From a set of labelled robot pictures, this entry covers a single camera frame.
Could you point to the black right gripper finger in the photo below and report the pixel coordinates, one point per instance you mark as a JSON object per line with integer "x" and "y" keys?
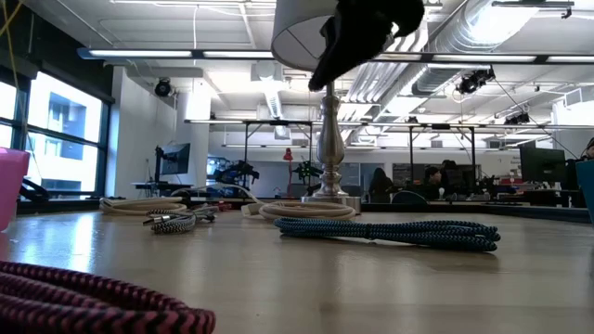
{"x": 329, "y": 65}

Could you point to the black background robot arm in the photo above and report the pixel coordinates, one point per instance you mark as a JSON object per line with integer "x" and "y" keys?
{"x": 236, "y": 171}

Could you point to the black monitor on arm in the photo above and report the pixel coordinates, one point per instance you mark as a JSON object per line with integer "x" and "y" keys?
{"x": 174, "y": 158}

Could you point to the silver lamp with white shade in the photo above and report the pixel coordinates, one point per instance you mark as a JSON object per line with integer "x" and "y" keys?
{"x": 330, "y": 148}

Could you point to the red desk lamp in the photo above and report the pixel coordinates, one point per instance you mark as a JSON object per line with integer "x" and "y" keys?
{"x": 288, "y": 155}

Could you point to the background robot with green light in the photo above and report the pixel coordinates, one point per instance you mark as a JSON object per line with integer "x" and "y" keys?
{"x": 307, "y": 171}

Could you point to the long ceiling light bar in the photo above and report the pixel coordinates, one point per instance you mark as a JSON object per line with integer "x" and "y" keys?
{"x": 139, "y": 53}
{"x": 487, "y": 58}

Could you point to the person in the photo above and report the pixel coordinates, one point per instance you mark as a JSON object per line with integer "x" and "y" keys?
{"x": 380, "y": 185}
{"x": 589, "y": 148}
{"x": 432, "y": 181}
{"x": 452, "y": 176}

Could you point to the large black monitor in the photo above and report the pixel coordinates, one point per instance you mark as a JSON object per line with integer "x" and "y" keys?
{"x": 542, "y": 164}

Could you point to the blue plastic tray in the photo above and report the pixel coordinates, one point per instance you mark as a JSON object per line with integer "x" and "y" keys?
{"x": 587, "y": 190}

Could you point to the red plastic tray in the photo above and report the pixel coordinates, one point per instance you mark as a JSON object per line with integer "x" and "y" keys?
{"x": 11, "y": 185}

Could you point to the black metal stand frame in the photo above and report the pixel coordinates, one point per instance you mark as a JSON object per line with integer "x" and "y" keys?
{"x": 441, "y": 126}
{"x": 278, "y": 122}

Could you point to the silver ceiling duct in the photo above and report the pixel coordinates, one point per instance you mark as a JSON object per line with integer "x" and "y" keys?
{"x": 464, "y": 37}

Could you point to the black ceiling camera rig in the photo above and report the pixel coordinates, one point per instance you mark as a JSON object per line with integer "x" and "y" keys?
{"x": 474, "y": 80}

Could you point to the round black ceiling camera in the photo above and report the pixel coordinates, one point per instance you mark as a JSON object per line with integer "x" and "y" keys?
{"x": 162, "y": 87}

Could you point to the small black ceiling camera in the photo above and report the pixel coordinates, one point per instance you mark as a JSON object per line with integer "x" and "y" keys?
{"x": 517, "y": 119}

